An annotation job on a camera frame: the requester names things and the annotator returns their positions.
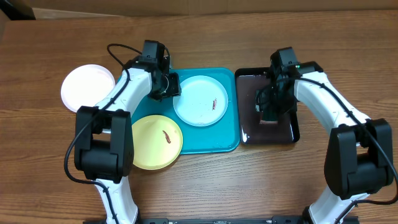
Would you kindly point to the green scrubbing sponge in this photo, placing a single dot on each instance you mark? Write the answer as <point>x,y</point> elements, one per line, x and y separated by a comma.
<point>268,113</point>

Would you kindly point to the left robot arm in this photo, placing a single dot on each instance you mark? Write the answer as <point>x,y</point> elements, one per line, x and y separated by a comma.
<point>102,151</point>

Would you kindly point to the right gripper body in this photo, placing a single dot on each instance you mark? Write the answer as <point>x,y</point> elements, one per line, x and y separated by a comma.
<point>283,101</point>

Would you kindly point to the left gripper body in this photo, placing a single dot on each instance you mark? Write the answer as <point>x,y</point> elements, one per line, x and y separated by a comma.
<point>170,87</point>

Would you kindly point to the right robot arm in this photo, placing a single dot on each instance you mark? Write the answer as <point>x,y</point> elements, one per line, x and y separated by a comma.
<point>359,156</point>

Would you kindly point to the yellow plate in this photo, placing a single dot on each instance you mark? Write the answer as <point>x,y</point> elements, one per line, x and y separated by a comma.
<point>158,141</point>

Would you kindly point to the teal plastic tray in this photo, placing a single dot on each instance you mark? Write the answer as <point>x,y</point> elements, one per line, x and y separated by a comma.
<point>222,136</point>

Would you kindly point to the black water tray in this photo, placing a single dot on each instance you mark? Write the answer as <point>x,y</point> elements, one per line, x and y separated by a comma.
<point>252,131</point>

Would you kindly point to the dark object top-left corner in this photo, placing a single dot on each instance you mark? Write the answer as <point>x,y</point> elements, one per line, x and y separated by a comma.
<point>17,10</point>

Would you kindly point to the white plate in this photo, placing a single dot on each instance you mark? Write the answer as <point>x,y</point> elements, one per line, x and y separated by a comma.
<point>86,86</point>

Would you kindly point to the light blue plate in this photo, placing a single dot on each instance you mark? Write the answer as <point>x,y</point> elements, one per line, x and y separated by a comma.
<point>202,102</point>

